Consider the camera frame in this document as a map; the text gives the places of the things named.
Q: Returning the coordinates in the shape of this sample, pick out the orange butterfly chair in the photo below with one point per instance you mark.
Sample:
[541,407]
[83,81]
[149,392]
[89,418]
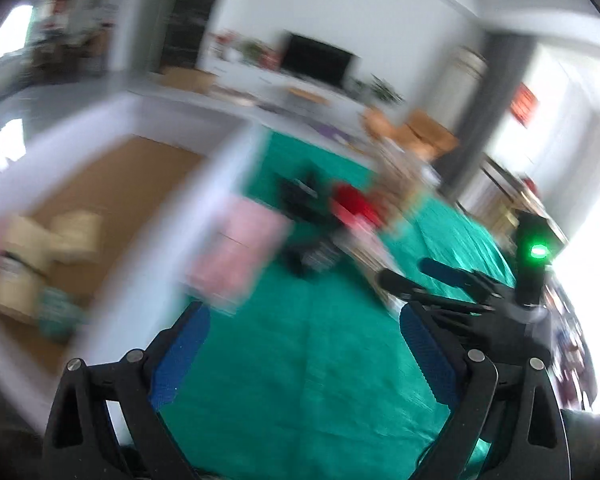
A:
[419,134]

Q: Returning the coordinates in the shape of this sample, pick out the pink cloths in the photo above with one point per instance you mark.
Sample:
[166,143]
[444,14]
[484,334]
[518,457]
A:
[248,239]

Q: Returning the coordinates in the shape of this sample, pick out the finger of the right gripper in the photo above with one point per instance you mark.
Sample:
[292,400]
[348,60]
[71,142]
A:
[475,284]
[409,291]

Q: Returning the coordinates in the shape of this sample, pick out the small beige packaged box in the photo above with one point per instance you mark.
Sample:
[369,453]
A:
[76,236]

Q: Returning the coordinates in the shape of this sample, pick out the clear jar of snacks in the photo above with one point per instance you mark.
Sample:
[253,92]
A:
[400,186]

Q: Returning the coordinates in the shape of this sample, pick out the green potted plant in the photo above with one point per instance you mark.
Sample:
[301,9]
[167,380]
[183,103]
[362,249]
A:
[379,91]

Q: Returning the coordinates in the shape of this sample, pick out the red wall hanging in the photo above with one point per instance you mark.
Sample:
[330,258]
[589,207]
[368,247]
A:
[523,104]

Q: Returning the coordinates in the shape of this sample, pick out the black flat television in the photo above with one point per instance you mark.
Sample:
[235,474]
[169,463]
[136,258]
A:
[307,58]

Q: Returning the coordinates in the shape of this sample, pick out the purple floor mat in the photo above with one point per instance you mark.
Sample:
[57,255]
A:
[332,133]

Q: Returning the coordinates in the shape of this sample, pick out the red yarn balls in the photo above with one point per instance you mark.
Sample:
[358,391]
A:
[351,206]

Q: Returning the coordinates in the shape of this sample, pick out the white cardboard box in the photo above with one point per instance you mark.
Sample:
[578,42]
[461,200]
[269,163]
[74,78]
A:
[159,171]

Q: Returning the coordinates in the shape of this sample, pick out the dark tall display cabinet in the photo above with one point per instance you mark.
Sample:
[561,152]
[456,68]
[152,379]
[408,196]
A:
[185,29]

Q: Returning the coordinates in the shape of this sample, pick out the red flower bouquet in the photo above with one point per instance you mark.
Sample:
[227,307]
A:
[223,43]

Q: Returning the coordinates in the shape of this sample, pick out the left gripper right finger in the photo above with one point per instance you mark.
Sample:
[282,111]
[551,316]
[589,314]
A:
[510,406]

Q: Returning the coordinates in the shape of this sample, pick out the beige cloth with band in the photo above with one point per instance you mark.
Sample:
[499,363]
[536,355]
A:
[24,262]

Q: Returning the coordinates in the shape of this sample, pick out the wooden bench with metal legs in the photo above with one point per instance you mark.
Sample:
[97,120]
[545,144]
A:
[301,97]

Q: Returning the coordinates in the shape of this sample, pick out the black beaded scrunchie bundle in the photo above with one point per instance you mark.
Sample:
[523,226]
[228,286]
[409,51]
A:
[302,197]

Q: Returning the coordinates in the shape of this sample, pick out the white tv cabinet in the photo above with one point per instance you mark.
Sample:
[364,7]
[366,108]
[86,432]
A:
[273,88]

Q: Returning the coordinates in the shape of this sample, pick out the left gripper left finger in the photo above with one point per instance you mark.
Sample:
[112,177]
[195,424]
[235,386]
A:
[105,421]

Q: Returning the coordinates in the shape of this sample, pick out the green patterned small item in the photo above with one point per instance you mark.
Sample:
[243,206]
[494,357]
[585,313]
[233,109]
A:
[60,315]

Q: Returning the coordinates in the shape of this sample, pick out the wooden railing furniture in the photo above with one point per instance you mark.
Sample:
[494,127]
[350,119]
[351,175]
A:
[495,198]

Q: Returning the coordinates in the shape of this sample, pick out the brown cardboard box on floor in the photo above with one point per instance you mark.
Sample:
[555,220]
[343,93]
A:
[188,79]

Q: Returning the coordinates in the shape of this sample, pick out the white standing air conditioner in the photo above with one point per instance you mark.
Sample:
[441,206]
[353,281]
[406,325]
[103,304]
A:
[456,87]

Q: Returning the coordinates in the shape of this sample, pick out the clear bag of sticks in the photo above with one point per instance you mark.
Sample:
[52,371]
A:
[370,255]

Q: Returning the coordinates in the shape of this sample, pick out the green tablecloth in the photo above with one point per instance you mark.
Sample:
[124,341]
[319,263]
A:
[308,379]

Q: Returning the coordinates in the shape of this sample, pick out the black bag bundle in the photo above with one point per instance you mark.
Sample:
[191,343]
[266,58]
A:
[312,257]

